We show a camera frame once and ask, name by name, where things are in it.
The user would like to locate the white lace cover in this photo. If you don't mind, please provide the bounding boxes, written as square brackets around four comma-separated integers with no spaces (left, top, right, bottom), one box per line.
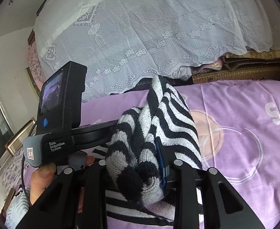
[34,0,280,101]

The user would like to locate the black garment under cover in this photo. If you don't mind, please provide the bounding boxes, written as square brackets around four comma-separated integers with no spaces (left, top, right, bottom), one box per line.
[109,76,194,95]

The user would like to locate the pink floral cloth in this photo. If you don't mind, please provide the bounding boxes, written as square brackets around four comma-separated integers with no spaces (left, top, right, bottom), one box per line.
[28,42,47,91]

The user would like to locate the purple floral bed sheet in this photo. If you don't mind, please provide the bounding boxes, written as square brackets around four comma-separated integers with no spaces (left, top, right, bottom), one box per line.
[1,147,23,197]

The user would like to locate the wooden framed furniture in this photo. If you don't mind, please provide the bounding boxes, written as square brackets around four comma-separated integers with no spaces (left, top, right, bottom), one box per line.
[0,116,37,194]

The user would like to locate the purple smile blanket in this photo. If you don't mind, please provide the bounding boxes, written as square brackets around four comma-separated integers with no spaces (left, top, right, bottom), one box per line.
[1,78,280,229]

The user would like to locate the brown woven mat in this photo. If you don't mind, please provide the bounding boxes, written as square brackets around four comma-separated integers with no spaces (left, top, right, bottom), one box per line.
[192,50,280,84]

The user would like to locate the person's left hand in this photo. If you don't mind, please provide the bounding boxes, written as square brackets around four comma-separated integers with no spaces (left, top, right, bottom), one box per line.
[29,155,96,210]

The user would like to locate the black white striped sweater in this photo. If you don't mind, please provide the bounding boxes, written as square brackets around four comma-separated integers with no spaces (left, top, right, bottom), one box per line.
[105,76,202,225]

